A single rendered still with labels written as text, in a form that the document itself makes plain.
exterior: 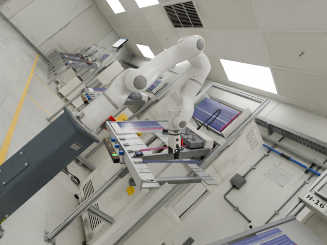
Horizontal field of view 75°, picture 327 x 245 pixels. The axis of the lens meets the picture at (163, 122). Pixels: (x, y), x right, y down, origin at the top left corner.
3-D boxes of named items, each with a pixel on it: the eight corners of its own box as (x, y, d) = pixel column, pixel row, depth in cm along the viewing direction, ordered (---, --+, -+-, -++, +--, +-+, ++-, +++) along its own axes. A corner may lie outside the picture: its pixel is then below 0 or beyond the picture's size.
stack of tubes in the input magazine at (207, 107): (219, 131, 183) (241, 111, 186) (187, 112, 224) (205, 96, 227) (224, 140, 190) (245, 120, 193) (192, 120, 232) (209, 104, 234)
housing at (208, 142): (203, 155, 182) (206, 140, 177) (174, 132, 222) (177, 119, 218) (210, 154, 186) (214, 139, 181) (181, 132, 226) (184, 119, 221)
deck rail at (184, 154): (127, 165, 149) (128, 157, 147) (126, 164, 151) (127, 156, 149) (208, 155, 182) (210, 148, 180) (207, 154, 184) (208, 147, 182)
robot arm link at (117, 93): (103, 95, 108) (139, 64, 110) (99, 89, 124) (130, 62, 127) (119, 112, 114) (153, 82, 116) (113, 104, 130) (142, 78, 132)
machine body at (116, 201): (80, 249, 157) (143, 189, 164) (71, 190, 215) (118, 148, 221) (132, 272, 193) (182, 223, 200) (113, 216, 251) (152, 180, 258)
